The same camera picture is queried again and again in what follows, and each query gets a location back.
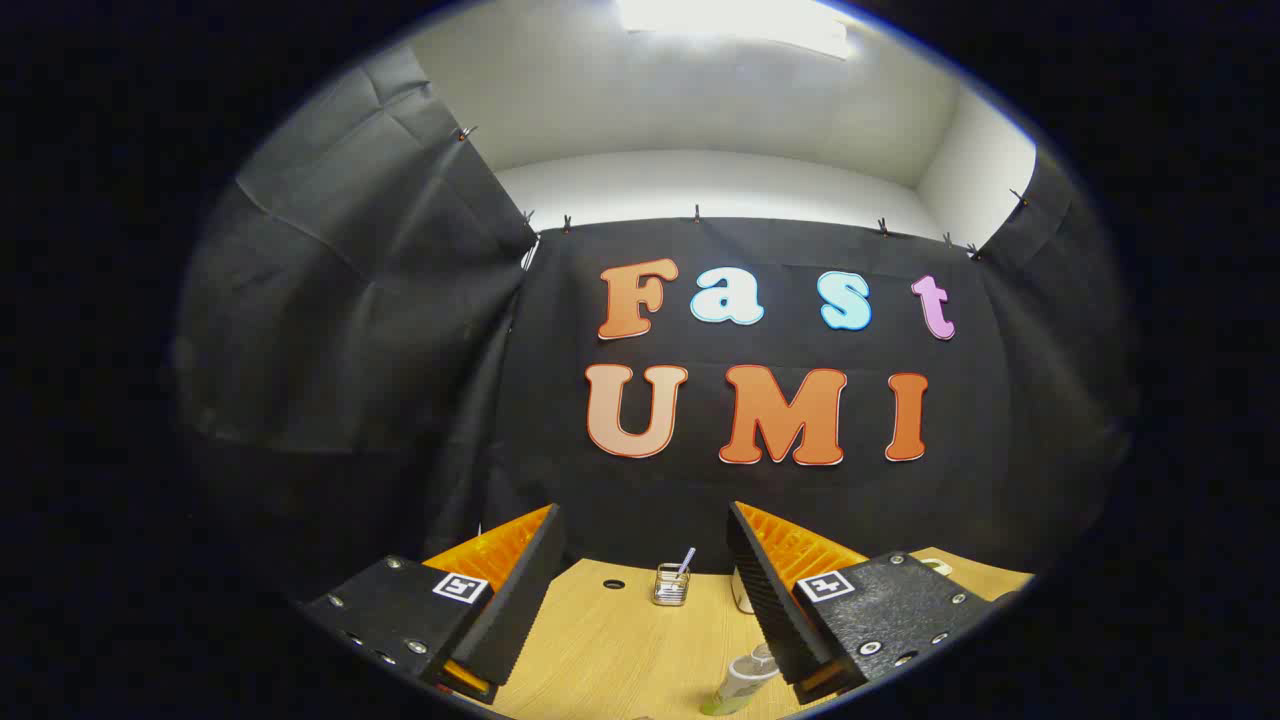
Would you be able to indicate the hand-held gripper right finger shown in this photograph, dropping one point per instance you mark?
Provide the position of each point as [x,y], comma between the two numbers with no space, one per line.
[770,600]

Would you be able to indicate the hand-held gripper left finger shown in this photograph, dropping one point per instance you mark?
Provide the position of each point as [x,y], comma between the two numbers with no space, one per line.
[520,600]

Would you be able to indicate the clear juice bottle white label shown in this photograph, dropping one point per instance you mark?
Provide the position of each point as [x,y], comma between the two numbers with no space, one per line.
[742,682]

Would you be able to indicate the white toaster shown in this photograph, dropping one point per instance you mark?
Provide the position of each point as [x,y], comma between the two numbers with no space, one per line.
[741,592]

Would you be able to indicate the striped straw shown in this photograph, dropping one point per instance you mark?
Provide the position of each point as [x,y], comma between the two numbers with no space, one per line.
[686,562]

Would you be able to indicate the wooden table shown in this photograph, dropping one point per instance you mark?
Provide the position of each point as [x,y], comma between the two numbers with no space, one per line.
[620,650]

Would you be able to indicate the black backdrop cloth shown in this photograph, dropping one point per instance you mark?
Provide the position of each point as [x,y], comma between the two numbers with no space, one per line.
[560,470]

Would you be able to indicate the white divided dish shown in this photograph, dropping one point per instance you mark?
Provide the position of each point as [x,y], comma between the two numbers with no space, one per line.
[938,566]

